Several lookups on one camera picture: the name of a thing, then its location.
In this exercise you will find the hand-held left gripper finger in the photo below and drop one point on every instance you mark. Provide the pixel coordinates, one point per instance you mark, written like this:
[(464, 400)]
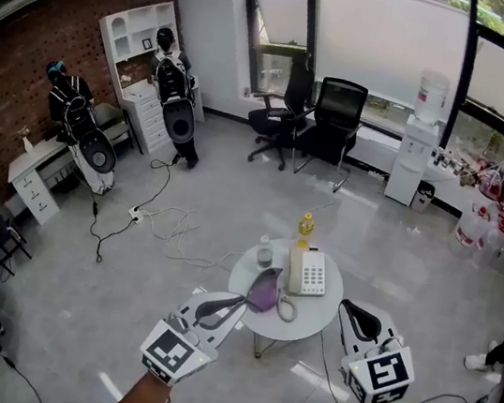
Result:
[(209, 305), (225, 313)]

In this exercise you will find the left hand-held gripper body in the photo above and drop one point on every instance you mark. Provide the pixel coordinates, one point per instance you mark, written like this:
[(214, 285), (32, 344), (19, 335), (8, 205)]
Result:
[(181, 350)]

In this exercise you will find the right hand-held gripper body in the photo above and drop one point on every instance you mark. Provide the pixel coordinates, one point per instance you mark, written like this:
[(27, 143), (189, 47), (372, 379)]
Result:
[(383, 373)]

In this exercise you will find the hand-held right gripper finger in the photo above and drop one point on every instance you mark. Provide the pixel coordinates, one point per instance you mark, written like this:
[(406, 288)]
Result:
[(352, 323), (374, 320)]

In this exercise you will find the purple cloth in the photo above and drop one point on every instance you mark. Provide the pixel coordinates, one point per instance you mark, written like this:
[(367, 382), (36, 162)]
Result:
[(263, 295)]

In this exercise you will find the white desk phone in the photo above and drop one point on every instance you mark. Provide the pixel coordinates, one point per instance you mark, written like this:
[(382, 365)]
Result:
[(314, 274)]

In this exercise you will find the person's left forearm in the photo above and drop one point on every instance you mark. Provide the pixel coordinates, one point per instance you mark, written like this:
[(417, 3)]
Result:
[(140, 398)]

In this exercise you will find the white side desk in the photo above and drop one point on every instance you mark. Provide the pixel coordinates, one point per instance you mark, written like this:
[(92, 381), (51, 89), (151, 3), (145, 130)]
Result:
[(37, 183)]

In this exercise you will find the round white table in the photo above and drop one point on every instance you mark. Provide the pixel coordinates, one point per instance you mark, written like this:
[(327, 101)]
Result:
[(304, 318)]

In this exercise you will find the clear water bottle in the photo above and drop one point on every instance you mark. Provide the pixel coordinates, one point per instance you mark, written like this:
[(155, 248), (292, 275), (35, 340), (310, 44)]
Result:
[(265, 255)]

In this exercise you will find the yellow drink bottle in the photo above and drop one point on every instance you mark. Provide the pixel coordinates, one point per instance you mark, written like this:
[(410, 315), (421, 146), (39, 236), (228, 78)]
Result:
[(305, 232)]

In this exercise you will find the white power strip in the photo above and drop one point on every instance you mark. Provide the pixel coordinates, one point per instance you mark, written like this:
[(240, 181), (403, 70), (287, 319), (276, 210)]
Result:
[(137, 214)]

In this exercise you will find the clear water jug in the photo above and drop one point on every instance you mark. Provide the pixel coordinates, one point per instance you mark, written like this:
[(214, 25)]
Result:
[(467, 232), (432, 96), (496, 232)]

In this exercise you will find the white water dispenser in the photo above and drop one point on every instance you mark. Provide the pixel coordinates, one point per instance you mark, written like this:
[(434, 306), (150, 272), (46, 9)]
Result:
[(409, 168)]

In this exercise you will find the white drawer chest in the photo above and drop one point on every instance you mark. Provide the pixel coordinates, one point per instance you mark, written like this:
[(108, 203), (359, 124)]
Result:
[(149, 115)]

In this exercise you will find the black mesh office chair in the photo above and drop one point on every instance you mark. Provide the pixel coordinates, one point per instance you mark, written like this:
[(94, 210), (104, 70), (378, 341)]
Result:
[(335, 123)]

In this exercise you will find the black high-back office chair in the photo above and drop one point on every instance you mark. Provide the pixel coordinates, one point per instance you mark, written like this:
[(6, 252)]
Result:
[(284, 115)]

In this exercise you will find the grey green armchair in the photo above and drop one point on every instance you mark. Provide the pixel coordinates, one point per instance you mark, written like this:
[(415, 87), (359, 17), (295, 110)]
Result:
[(112, 124)]

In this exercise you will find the small white vase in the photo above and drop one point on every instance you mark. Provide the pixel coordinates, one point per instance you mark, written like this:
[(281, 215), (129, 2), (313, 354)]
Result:
[(27, 145)]

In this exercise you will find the white shelf cabinet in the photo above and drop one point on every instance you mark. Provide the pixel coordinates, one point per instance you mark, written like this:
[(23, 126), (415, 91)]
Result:
[(132, 30)]

